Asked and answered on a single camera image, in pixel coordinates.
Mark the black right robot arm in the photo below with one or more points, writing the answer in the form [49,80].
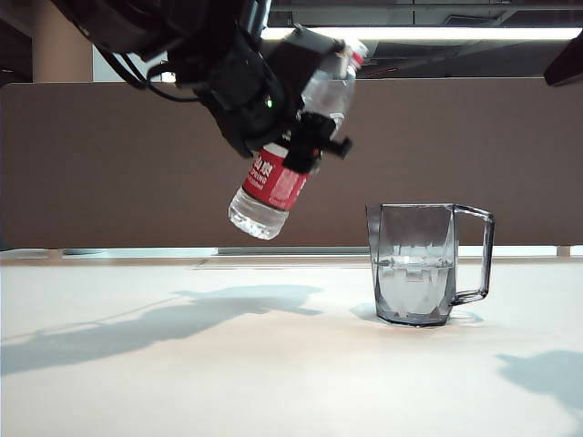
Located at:
[567,64]

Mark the beige partition foot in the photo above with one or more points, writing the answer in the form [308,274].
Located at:
[54,253]
[564,251]

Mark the brown desk partition panel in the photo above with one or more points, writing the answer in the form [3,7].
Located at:
[455,159]

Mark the clear red-label water bottle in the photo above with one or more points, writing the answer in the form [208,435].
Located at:
[278,182]

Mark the white ceiling light strip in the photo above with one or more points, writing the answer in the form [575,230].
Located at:
[432,33]

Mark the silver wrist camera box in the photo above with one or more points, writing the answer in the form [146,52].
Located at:
[345,61]

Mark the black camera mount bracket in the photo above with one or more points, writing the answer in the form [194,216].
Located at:
[300,59]

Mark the beige round column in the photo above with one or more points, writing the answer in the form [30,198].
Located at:
[61,54]

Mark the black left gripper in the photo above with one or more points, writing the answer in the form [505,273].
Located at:
[312,129]

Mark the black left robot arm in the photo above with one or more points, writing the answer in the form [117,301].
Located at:
[136,18]

